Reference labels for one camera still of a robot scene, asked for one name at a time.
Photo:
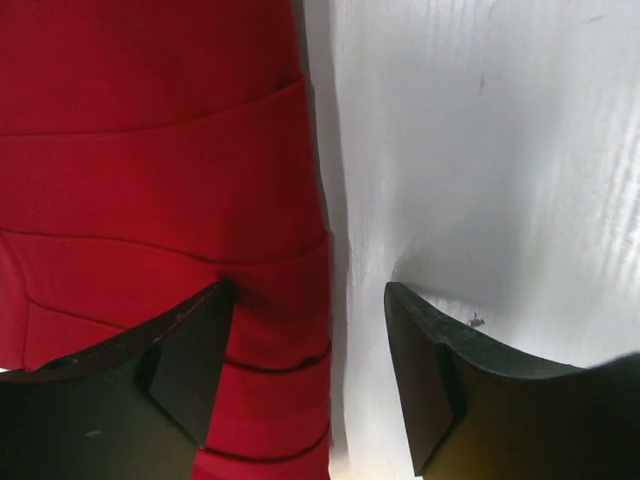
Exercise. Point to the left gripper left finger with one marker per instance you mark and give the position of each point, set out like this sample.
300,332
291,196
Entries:
136,406

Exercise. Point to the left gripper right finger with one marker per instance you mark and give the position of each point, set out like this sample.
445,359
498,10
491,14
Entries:
476,408

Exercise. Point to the red skirt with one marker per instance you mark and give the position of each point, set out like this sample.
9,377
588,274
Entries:
149,149

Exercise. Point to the small dark debris speck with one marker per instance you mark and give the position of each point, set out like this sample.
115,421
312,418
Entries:
476,321

